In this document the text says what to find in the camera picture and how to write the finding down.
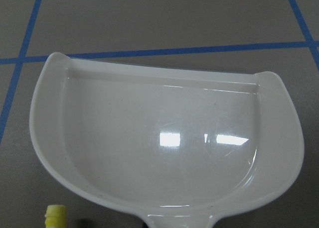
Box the yellow toy corn cob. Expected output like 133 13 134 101
45 205 67 228

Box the beige plastic dustpan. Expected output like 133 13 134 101
29 52 305 228

